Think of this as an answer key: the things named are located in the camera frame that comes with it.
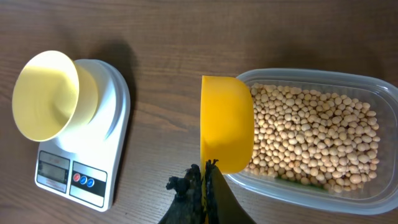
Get yellow measuring scoop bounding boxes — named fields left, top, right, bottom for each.
left=200, top=76, right=254, bottom=208

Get clear plastic container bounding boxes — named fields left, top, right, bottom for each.
left=229, top=68, right=397, bottom=215

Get white digital kitchen scale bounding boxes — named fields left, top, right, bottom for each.
left=35, top=59, right=131, bottom=212

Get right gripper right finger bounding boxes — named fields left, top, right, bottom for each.
left=205, top=159, right=256, bottom=224

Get pale yellow bowl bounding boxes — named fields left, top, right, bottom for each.
left=12, top=50, right=99, bottom=142

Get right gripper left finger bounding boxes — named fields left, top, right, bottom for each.
left=159, top=164, right=205, bottom=224

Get soybeans in container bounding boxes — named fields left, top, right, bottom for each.
left=245, top=83, right=381, bottom=192

